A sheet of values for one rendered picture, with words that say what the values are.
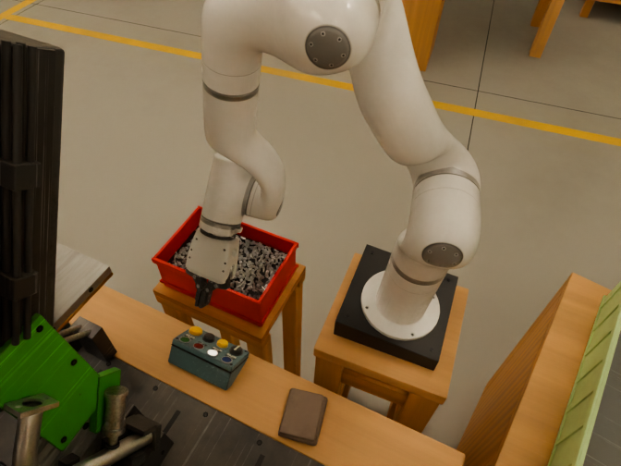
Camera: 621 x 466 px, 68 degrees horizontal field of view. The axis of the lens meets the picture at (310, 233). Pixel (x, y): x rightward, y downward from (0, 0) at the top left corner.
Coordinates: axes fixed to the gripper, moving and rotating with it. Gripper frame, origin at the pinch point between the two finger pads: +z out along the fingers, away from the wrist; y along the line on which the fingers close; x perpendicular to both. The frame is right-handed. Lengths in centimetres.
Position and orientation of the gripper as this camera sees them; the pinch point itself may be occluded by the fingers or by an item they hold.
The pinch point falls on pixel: (202, 297)
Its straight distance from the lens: 103.5
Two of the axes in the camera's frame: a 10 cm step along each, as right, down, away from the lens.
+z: -2.7, 9.3, 2.7
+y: -9.1, -3.4, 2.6
